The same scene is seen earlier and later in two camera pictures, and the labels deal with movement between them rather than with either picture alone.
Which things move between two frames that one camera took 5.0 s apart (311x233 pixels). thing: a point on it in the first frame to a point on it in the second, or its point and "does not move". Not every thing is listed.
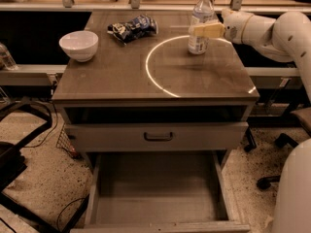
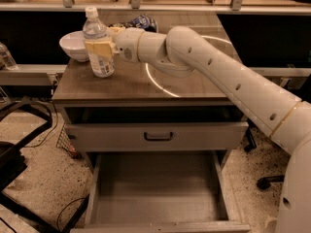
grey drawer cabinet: (159, 120) does not move
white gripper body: (233, 26) to (127, 44)
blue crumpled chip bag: (138, 27) does not move
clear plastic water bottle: (203, 15) to (94, 29)
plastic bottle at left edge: (7, 62) does not move
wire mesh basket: (66, 143) does not move
